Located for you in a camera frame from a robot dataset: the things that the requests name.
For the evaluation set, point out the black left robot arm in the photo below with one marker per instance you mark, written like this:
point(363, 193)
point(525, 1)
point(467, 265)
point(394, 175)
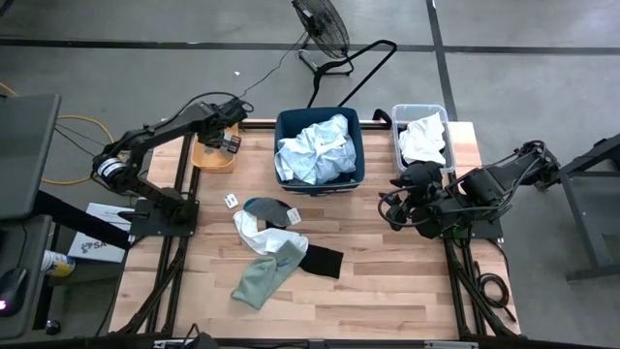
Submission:
point(155, 133)

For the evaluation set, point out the light blue shirt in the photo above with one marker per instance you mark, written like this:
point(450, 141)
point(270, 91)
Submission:
point(315, 155)

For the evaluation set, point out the black diagonal strut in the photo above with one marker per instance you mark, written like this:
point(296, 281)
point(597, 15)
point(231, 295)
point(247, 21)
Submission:
point(72, 217)

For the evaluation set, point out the black computer mouse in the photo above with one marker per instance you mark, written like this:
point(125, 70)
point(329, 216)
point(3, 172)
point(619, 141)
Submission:
point(12, 291)

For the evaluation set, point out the silver metal bracket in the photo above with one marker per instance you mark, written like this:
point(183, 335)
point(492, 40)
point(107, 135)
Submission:
point(179, 344)
point(450, 344)

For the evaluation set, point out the black floor fan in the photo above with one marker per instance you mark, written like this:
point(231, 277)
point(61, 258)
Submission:
point(322, 24)

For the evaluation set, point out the black aluminium frame rails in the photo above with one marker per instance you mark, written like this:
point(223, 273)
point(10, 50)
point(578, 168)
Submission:
point(169, 291)
point(457, 286)

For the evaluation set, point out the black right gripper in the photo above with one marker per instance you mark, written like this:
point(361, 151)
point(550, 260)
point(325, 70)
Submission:
point(424, 181)

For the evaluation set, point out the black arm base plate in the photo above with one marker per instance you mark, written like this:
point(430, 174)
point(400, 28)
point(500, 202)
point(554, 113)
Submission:
point(489, 232)
point(145, 228)

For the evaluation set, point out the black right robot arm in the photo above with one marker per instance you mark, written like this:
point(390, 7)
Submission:
point(484, 189)

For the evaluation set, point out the navy fabric basket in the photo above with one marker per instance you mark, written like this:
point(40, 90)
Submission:
point(290, 121)

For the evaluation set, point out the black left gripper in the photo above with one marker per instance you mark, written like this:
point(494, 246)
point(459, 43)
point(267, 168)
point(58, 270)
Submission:
point(220, 118)

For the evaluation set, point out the white and yellow can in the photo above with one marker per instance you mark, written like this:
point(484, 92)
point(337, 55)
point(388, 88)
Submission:
point(58, 264)

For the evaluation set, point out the black sock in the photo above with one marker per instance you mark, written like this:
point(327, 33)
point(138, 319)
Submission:
point(322, 262)

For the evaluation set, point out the white sock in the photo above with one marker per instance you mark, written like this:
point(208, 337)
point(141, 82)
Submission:
point(264, 240)

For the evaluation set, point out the white cloth shirt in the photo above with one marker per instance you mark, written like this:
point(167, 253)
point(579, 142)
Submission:
point(424, 138)

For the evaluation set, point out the clear plastic bin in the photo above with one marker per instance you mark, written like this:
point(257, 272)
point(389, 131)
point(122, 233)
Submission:
point(404, 114)

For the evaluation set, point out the orange plastic bin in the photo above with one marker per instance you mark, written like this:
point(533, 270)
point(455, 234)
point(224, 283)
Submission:
point(208, 162)

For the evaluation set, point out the black metal stand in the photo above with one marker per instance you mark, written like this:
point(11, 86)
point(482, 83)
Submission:
point(588, 232)

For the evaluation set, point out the grey desk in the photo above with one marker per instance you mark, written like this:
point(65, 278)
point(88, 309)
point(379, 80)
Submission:
point(29, 242)

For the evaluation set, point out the dark grey monitor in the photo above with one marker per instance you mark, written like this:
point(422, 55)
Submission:
point(24, 155)

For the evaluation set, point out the sage green sock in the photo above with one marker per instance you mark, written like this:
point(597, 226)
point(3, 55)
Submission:
point(261, 283)

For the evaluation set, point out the small white tag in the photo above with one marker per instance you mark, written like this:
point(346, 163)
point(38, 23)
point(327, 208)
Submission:
point(231, 200)
point(294, 216)

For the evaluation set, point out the small black knob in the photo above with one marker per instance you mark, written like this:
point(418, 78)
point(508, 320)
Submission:
point(52, 327)

